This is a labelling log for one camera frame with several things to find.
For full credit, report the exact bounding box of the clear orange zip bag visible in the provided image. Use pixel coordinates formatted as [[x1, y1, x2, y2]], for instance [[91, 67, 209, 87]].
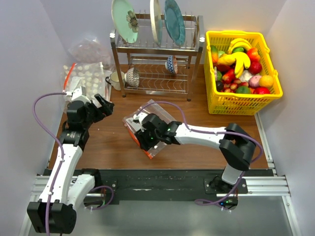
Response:
[[123, 99, 175, 159]]

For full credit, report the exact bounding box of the yellow banana bunch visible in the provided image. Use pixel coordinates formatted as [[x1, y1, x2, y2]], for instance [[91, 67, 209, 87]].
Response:
[[227, 38, 252, 54], [217, 52, 251, 78]]

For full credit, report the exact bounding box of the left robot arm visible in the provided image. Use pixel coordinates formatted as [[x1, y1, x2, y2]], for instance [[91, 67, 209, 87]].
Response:
[[27, 94, 114, 235]]

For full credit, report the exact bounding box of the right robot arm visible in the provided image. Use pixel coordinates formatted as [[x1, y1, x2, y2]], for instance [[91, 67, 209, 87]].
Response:
[[131, 112, 258, 193]]

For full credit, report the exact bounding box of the bag of white round pieces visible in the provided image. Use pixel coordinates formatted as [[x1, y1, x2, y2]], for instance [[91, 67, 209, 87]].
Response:
[[62, 62, 112, 101]]

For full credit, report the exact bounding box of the bag of red pieces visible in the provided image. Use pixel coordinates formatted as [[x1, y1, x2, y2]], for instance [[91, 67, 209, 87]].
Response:
[[68, 34, 114, 70]]

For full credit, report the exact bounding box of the cream enamel mug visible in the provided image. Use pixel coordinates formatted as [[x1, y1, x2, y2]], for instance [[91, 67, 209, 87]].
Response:
[[105, 71, 121, 91]]

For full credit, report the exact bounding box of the grey patterned bowl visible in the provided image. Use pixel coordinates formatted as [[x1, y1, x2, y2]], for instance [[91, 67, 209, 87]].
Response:
[[125, 67, 140, 88]]

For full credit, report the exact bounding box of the blue patterned bowl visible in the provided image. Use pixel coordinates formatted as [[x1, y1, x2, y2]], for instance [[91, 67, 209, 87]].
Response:
[[165, 56, 178, 74]]

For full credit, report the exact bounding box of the metal dish rack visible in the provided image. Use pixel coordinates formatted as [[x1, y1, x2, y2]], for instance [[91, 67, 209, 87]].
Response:
[[109, 13, 205, 101]]

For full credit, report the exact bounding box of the green lime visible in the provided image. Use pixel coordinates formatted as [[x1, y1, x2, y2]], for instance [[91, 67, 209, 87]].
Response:
[[235, 86, 251, 94]]

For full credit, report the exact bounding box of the cream plate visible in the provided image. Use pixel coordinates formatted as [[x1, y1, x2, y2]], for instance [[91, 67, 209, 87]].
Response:
[[150, 0, 162, 46]]

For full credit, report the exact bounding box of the yellow plastic basket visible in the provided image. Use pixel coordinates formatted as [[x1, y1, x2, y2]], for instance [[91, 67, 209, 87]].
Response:
[[204, 30, 283, 116]]

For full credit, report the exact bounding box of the mint green flower plate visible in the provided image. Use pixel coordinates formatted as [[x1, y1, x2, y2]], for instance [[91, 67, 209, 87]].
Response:
[[111, 0, 139, 44]]

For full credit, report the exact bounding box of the teal plate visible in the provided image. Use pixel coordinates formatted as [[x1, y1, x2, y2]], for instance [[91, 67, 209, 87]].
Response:
[[164, 0, 186, 47]]

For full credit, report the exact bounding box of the red tomato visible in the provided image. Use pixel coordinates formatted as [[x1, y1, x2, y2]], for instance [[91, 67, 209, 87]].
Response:
[[253, 87, 270, 95]]

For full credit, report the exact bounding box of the red apple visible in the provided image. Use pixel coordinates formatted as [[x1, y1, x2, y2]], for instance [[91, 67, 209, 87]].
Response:
[[248, 61, 262, 75]]

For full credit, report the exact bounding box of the orange fruit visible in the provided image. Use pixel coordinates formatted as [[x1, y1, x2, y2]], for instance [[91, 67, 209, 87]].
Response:
[[259, 75, 274, 88]]

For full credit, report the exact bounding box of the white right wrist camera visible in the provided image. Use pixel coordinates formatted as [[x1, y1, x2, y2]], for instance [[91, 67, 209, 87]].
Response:
[[126, 113, 146, 124]]

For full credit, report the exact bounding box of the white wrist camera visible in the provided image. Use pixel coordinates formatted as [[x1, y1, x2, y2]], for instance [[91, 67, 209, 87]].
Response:
[[126, 113, 146, 124], [64, 86, 88, 102]]

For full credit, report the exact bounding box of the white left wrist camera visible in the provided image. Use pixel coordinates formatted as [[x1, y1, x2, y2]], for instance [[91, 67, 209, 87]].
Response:
[[64, 86, 88, 102]]

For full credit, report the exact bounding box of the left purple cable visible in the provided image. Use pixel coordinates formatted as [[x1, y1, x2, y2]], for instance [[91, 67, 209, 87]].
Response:
[[32, 92, 67, 234]]

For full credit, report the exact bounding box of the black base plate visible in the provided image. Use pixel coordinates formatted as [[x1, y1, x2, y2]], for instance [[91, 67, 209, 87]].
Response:
[[66, 168, 275, 206]]

